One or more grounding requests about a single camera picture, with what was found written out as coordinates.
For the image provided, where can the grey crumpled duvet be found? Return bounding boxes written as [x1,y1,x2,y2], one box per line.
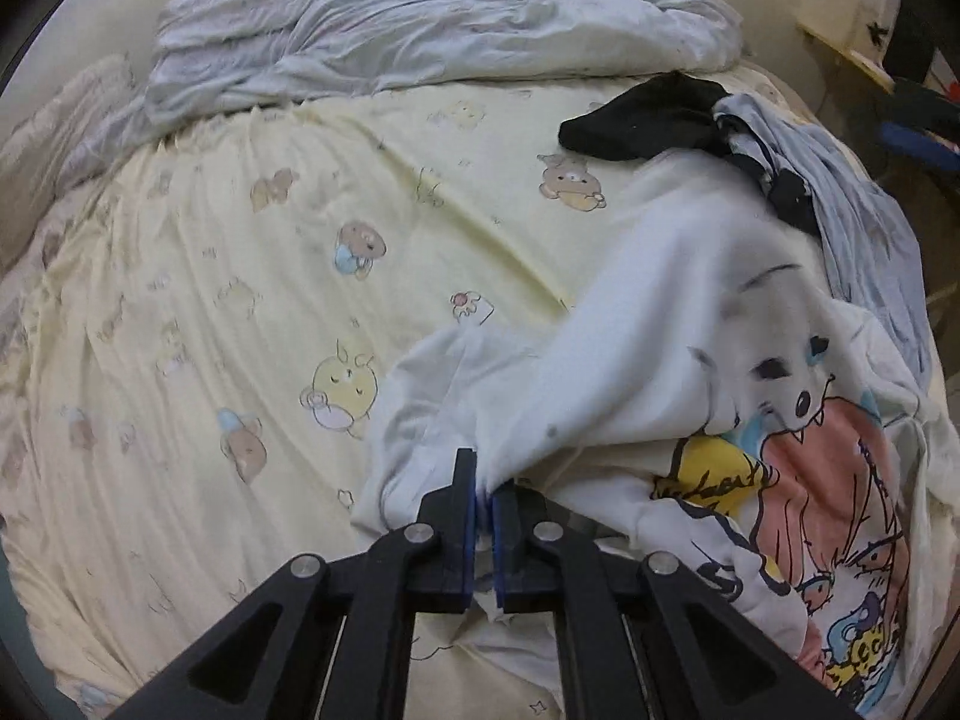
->
[146,0,743,140]

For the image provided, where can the black sleeved white t-shirt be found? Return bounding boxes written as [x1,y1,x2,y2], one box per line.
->
[559,73,822,237]

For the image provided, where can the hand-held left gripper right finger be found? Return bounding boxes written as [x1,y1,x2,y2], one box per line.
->
[491,481,863,720]

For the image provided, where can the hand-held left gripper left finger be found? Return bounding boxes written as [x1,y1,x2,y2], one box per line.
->
[112,448,479,720]

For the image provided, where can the light blue knit sweater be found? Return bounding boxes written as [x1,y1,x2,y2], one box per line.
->
[716,94,935,376]

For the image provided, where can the wooden side shelf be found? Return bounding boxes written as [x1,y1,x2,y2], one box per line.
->
[795,0,901,91]

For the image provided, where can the white cartoon print t-shirt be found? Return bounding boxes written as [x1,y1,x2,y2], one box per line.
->
[352,157,953,713]

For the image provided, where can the yellow cartoon print bed sheet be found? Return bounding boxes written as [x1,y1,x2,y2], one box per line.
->
[0,60,946,720]

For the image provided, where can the beige pillow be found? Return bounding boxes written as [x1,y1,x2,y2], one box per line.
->
[0,52,143,271]

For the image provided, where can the dark blue chair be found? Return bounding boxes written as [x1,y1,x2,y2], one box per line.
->
[881,79,960,166]

